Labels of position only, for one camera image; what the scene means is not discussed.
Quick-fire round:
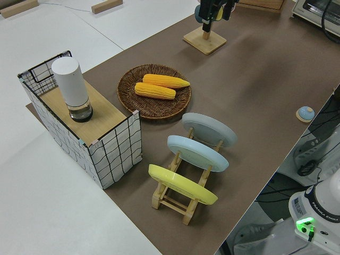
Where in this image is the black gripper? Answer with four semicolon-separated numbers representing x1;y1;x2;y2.
199;0;239;32

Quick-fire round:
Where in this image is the dark blue mug yellow inside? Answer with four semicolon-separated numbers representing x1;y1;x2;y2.
194;4;225;23

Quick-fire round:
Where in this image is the wooden mug tree stand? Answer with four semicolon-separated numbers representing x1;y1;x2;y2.
183;21;227;56

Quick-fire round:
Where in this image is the wooden cabinet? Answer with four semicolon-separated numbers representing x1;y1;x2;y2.
237;0;288;13

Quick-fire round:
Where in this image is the brown table mat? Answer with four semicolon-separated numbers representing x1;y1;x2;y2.
25;0;340;255

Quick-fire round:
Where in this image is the yellow corn cob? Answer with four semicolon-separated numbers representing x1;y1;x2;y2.
142;73;191;89
134;82;177;100

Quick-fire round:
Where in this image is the white toaster oven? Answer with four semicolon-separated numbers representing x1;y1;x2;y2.
290;0;340;30

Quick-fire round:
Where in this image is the plain wooden block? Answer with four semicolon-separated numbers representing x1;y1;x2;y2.
0;0;39;19
91;0;124;14

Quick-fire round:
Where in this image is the round brown wicker basket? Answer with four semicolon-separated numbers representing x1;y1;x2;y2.
117;63;192;122

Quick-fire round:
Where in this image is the grey plate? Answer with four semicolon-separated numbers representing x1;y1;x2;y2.
182;112;237;147

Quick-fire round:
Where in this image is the blue bell on wooden base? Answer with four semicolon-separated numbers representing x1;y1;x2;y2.
295;106;316;123

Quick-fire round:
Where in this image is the light blue plate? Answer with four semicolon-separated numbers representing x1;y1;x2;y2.
167;134;230;173

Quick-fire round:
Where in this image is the white cylindrical grinder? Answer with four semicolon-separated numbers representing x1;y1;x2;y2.
51;57;94;123

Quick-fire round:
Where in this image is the yellow plate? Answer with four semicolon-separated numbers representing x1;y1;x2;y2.
148;164;219;206

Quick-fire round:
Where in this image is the wooden plate rack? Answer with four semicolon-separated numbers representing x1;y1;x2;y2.
151;126;225;226

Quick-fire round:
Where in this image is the thick black cable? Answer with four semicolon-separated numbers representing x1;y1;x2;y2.
320;0;340;45

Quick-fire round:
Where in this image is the white grid wire storage box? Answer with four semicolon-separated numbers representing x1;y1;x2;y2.
18;49;144;190

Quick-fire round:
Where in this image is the black cable bundle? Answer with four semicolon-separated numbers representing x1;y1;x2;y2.
297;160;319;177

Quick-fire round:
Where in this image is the grey metal bracket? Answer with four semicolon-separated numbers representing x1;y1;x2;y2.
233;222;279;252

